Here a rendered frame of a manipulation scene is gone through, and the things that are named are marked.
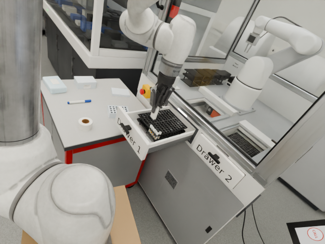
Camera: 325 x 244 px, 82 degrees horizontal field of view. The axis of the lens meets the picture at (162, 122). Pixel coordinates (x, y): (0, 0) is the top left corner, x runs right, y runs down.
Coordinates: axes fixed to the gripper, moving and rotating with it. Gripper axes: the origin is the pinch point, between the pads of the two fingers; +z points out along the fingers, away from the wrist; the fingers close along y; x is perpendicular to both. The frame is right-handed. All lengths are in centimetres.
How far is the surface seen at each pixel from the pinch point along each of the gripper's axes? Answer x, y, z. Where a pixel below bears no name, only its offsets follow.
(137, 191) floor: 11, 22, 100
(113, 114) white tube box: 26.7, -5.7, 20.7
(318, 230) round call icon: -70, 17, -3
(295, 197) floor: -78, 190, 99
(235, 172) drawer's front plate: -39.8, 22.4, 8.7
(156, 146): -10.4, -1.4, 12.6
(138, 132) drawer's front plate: -3.9, -9.7, 7.0
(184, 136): -10.0, 17.2, 11.5
